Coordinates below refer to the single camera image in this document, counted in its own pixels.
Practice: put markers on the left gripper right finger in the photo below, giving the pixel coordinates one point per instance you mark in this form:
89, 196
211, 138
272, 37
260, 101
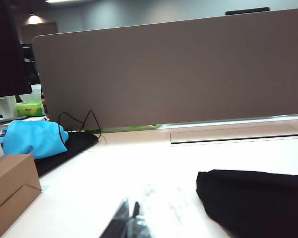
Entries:
137, 225

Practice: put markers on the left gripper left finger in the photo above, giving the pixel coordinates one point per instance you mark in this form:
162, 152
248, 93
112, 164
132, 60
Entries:
118, 223

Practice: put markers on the black polo T-shirt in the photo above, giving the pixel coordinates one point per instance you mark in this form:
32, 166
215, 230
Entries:
250, 198

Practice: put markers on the folded black cloth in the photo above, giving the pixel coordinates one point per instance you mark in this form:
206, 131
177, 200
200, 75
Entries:
74, 146

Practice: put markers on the bright green strip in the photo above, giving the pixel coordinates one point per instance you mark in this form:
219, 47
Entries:
129, 128

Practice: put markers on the brown cardboard box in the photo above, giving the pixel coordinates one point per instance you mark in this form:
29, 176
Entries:
10, 188

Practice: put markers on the light blue cloth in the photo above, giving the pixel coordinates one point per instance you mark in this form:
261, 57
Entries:
32, 138

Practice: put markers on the green tissue box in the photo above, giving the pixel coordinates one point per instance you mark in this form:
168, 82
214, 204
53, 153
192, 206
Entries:
28, 109

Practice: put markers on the beige desk divider panel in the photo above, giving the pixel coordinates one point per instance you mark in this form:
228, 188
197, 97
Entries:
169, 74

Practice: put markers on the white cup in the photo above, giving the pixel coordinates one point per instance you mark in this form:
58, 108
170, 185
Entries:
6, 106

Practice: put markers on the dark monitor screen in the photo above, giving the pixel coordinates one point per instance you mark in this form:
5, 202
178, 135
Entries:
5, 49

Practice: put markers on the brown partition panel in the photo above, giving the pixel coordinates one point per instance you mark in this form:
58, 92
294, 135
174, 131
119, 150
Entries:
37, 29

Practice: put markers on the black rectangular bar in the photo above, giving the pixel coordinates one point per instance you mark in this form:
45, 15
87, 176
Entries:
247, 11

